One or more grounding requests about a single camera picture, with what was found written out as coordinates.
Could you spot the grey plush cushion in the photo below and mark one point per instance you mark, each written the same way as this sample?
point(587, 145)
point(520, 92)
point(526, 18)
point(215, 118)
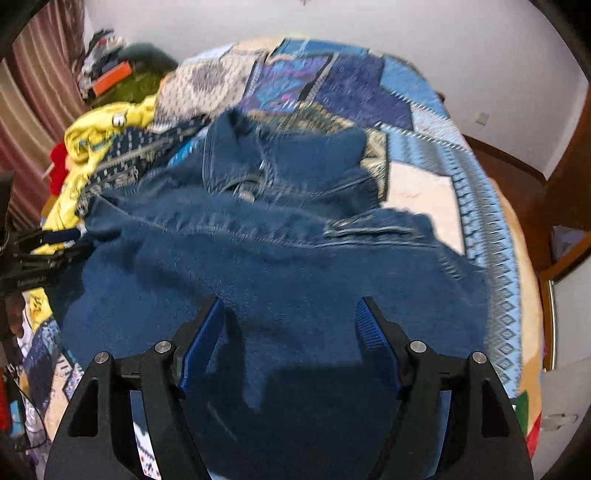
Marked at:
point(152, 57)

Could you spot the navy patterned cloth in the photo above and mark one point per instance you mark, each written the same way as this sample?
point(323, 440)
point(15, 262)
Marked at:
point(120, 154)

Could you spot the yellow cartoon blanket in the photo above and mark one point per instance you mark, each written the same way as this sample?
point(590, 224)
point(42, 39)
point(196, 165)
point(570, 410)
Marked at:
point(97, 124)

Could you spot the pile of clothes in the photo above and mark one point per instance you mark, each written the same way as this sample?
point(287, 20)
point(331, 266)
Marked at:
point(99, 50)

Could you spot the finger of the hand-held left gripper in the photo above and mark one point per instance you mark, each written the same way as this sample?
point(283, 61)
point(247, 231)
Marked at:
point(55, 237)
point(51, 262)

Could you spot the blue denim jacket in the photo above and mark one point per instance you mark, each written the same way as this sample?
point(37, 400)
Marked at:
point(286, 258)

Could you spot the white wall socket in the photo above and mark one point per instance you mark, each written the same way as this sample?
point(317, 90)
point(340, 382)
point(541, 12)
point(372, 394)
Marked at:
point(483, 118)

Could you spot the striped brown curtain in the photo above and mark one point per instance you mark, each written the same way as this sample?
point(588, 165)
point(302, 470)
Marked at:
point(37, 110)

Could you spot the blue patchwork bedspread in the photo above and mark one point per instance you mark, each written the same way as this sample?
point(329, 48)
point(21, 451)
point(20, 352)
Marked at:
point(351, 83)

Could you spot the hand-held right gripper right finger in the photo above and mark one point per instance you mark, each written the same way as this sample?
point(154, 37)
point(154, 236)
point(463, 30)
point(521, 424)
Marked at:
point(371, 325)

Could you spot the green patterned cloth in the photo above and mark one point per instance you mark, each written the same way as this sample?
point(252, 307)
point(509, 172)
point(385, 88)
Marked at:
point(134, 92)

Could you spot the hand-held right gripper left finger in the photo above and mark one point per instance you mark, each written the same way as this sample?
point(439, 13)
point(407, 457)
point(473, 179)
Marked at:
point(203, 341)

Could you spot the red plush toy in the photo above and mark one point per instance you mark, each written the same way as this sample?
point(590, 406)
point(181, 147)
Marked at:
point(57, 166)

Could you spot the orange box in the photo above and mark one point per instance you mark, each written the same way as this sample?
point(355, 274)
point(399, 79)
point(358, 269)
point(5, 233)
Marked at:
point(112, 77)

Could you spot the person's left hand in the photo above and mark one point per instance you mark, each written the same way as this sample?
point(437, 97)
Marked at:
point(16, 318)

